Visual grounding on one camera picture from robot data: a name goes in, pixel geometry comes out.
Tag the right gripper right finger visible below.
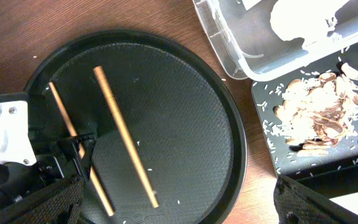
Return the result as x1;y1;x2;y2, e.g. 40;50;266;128
273;175;358;224

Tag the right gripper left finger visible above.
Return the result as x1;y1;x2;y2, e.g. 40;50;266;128
0;133;96;223

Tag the food scraps and rice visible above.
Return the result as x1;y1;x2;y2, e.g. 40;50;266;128
259;62;358;166

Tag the white napkin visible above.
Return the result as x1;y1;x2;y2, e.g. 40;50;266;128
232;0;358;56

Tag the black rectangular tray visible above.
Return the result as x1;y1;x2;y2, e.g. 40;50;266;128
251;43;358;198

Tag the round black tray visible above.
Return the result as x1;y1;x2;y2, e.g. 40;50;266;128
25;30;247;223

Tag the clear plastic bin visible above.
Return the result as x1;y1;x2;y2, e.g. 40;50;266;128
193;0;358;82

